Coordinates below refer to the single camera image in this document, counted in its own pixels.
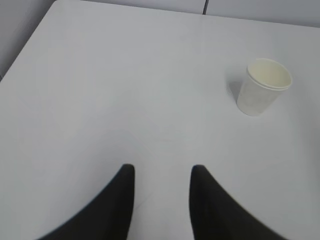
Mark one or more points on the white paper cup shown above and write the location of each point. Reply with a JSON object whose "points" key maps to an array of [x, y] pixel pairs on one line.
{"points": [[266, 80]]}

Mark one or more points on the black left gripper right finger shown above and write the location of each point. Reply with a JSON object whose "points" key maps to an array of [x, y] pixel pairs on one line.
{"points": [[215, 215]]}

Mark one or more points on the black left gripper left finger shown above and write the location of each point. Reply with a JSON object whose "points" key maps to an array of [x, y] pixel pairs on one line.
{"points": [[107, 217]]}

